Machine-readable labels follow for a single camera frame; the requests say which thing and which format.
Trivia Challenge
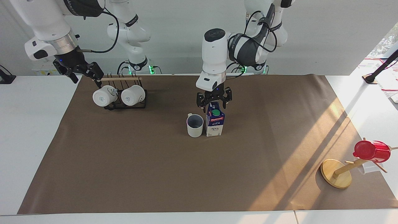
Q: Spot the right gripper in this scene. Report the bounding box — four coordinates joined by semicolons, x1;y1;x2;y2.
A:
52;49;105;89

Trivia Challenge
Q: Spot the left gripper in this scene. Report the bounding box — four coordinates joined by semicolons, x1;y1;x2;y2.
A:
196;83;233;113

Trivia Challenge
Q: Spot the blue and white milk carton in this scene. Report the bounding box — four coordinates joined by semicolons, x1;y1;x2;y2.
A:
205;102;226;138

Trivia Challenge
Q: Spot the white cup with grey inside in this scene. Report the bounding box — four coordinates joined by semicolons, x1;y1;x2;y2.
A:
186;113;204;138

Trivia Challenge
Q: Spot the red cup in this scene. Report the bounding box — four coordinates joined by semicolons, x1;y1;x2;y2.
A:
353;140;391;163

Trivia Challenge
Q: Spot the black stand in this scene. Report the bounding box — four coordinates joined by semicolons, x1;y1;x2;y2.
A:
365;48;398;84
0;64;17;85

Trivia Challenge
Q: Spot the wooden mug tree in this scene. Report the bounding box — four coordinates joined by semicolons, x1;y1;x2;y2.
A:
320;137;398;189

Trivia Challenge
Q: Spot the printed paper sheet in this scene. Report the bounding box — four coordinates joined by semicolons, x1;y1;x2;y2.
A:
357;57;398;104

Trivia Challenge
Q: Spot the black cable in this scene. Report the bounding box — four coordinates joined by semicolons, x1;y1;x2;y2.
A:
226;61;250;78
117;60;130;75
76;7;120;54
244;10;278;53

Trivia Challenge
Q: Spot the black wire cup rack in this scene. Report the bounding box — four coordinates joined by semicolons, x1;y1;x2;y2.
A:
99;73;148;110

